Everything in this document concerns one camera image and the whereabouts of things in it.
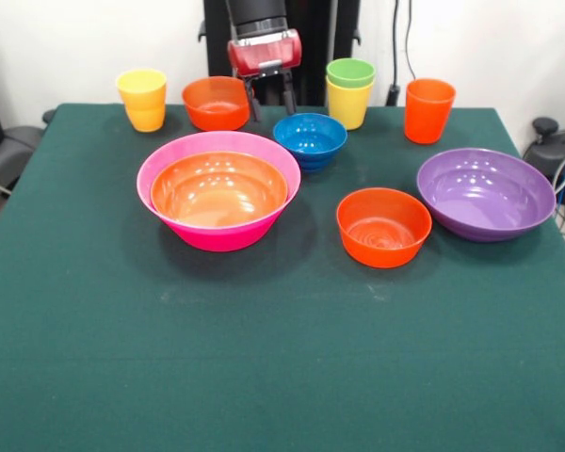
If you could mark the light orange plastic cup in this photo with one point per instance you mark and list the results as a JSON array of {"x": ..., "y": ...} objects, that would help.
[{"x": 146, "y": 120}]

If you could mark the blue plastic bowl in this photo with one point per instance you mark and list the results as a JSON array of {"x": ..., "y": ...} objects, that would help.
[{"x": 311, "y": 150}]

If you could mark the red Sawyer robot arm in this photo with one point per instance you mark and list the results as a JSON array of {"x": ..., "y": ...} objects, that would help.
[{"x": 259, "y": 16}]

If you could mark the large orange plastic bowl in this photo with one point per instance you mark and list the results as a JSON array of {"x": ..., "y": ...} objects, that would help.
[{"x": 216, "y": 193}]

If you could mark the large pink plastic bowl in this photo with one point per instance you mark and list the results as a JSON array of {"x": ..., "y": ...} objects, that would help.
[{"x": 216, "y": 240}]

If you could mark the green plastic cup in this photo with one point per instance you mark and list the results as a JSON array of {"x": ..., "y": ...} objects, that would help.
[{"x": 350, "y": 73}]

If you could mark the dark green tablecloth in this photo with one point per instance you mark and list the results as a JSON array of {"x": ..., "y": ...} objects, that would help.
[{"x": 282, "y": 367}]

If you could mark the yellow plastic cup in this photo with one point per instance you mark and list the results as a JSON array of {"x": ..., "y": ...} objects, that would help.
[
  {"x": 141, "y": 87},
  {"x": 348, "y": 110}
]

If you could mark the purple plastic bowl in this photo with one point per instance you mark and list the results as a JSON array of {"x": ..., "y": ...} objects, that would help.
[{"x": 485, "y": 207}]

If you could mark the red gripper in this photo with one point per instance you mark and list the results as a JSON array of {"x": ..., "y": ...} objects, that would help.
[{"x": 263, "y": 54}]

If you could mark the small orange plastic bowl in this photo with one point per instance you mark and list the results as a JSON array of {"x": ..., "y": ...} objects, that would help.
[
  {"x": 212, "y": 117},
  {"x": 381, "y": 254}
]

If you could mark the black stand base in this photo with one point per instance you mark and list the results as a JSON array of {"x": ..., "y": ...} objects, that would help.
[
  {"x": 14, "y": 150},
  {"x": 544, "y": 155}
]

